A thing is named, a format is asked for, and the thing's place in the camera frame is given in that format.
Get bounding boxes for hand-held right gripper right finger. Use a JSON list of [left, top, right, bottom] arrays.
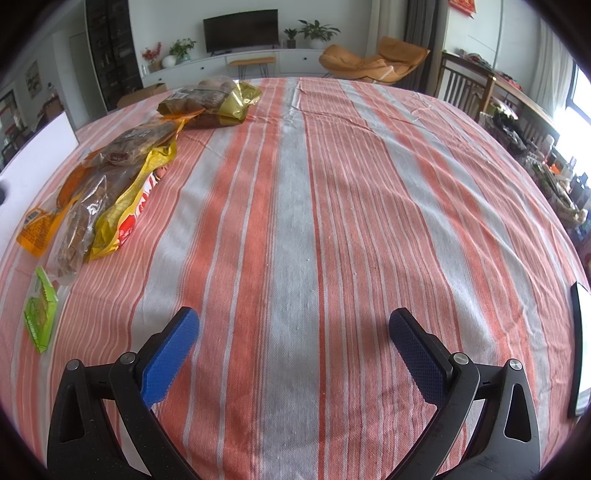
[[388, 308, 542, 480]]

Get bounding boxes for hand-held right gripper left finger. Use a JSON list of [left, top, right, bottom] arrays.
[[46, 306, 200, 480]]

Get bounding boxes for green-ended snack packet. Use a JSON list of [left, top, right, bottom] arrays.
[[24, 266, 60, 354]]

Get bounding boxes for yellow red snack bag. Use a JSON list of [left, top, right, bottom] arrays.
[[89, 138, 179, 262]]

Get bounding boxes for clear packet of brown biscuits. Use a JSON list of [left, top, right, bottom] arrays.
[[48, 174, 110, 283]]

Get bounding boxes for orange snack packet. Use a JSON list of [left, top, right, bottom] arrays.
[[16, 150, 116, 258]]

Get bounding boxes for clear brown snack packet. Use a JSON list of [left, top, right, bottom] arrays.
[[102, 121, 186, 165]]

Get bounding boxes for clear bag of brown snacks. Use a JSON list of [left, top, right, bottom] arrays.
[[157, 79, 264, 129]]

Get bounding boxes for black tablet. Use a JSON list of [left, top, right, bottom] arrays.
[[569, 281, 591, 419]]

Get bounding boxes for orange grey striped tablecloth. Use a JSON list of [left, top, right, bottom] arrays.
[[0, 76, 585, 480]]

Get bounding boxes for white board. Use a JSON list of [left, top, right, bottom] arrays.
[[0, 111, 81, 252]]

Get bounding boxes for wooden dining chair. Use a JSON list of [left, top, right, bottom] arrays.
[[434, 51, 498, 117]]

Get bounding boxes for wooden dining table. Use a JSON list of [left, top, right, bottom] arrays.
[[492, 69, 560, 139]]

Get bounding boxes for orange lounge chair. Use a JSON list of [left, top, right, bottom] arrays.
[[320, 36, 430, 86]]

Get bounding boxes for red flowers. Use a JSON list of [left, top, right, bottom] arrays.
[[141, 42, 164, 72]]

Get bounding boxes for wooden bench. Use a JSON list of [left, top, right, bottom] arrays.
[[228, 56, 277, 79]]

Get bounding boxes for leafy plant in vase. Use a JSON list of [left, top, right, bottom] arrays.
[[168, 38, 197, 65]]

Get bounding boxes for black bookcase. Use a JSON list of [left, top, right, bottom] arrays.
[[85, 0, 144, 112]]

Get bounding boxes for white tv cabinet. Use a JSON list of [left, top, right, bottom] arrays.
[[148, 48, 334, 87]]

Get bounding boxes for white curtain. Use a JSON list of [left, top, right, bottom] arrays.
[[531, 18, 574, 112]]

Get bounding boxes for dark grey curtain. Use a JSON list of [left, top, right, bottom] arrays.
[[404, 0, 450, 91]]

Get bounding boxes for black television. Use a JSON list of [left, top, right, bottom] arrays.
[[203, 9, 280, 53]]

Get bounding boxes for large potted plant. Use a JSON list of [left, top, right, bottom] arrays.
[[298, 19, 341, 49]]

